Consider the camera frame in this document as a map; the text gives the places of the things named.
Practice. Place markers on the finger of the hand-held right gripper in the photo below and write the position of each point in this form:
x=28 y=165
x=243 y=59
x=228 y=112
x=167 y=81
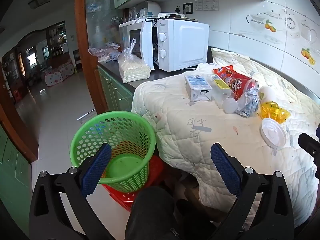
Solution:
x=308 y=143

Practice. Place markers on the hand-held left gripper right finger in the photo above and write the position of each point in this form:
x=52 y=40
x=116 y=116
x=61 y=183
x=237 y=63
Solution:
x=225 y=167

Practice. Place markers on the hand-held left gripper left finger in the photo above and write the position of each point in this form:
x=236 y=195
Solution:
x=97 y=170

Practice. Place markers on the green plastic mesh basket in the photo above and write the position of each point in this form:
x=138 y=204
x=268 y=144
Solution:
x=120 y=166

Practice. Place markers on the white paper cup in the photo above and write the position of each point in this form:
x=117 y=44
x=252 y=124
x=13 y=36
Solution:
x=268 y=92

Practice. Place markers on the cream quilted blanket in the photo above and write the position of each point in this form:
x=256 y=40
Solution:
x=200 y=155

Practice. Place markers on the white plastic lid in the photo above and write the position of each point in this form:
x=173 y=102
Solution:
x=273 y=132

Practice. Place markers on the yellow plastic wrapper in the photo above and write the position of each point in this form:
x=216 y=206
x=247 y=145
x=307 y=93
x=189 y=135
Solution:
x=273 y=112

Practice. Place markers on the red plastic basket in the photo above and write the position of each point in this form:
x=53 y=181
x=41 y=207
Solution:
x=155 y=172

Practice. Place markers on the person's dark trouser leg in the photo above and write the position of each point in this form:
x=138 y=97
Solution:
x=150 y=212

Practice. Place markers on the clear plastic bottle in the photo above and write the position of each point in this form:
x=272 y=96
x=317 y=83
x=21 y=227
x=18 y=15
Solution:
x=220 y=92

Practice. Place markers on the green lower kitchen cabinet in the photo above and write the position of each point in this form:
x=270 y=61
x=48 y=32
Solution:
x=112 y=90

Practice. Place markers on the red and silver snack bag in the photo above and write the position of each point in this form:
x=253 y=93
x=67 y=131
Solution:
x=237 y=85

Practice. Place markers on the white and blue milk carton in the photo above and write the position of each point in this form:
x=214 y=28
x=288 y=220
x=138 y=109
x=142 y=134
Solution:
x=197 y=87

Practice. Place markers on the green panelled cabinet door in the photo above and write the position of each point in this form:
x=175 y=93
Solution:
x=12 y=175

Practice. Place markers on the red chocolate biscuit wrapper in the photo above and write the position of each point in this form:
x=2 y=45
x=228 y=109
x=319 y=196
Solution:
x=222 y=70

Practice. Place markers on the polka dot play tent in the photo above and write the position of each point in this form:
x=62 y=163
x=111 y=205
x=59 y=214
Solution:
x=58 y=75

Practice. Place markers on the bag of white sheets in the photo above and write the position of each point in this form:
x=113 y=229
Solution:
x=132 y=70

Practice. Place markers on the crumpled clear plastic bag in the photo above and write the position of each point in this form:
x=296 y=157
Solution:
x=105 y=52

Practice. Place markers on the white microwave oven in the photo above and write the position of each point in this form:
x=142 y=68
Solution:
x=190 y=42

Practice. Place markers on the flat black device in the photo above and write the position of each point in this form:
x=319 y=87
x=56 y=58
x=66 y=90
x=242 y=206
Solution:
x=177 y=15

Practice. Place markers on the white water dispenser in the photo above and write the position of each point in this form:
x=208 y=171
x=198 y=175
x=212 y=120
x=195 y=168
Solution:
x=153 y=8

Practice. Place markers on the brown wooden door frame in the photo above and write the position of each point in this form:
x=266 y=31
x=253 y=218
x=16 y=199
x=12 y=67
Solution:
x=83 y=30

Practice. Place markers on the black wall socket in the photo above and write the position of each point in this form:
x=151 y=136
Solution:
x=188 y=8

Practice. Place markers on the white wall notice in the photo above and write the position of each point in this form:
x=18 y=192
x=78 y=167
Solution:
x=207 y=4

